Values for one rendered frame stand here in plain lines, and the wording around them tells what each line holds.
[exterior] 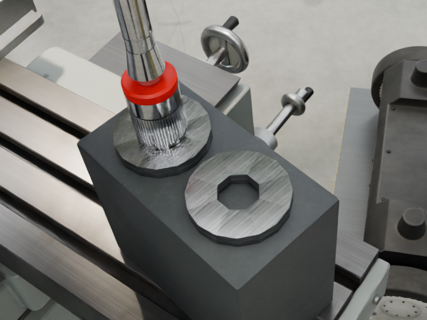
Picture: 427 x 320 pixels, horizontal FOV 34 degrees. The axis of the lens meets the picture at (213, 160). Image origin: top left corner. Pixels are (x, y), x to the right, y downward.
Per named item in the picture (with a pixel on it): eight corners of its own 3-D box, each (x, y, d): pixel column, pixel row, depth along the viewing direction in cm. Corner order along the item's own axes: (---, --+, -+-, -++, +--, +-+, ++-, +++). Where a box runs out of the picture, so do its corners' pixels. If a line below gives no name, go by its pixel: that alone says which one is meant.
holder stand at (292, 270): (195, 183, 83) (169, 63, 68) (334, 300, 72) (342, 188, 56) (117, 246, 79) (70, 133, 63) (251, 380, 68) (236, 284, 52)
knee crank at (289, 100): (298, 88, 153) (298, 68, 148) (322, 98, 150) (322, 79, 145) (242, 155, 143) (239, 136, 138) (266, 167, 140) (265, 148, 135)
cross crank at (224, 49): (216, 48, 150) (210, 5, 141) (262, 67, 145) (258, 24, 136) (171, 94, 143) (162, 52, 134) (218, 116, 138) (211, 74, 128)
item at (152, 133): (194, 113, 63) (185, 68, 59) (178, 153, 60) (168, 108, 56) (145, 107, 64) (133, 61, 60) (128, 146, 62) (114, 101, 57)
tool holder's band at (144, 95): (185, 68, 59) (183, 60, 58) (168, 108, 56) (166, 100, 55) (133, 61, 60) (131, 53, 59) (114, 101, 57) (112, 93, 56)
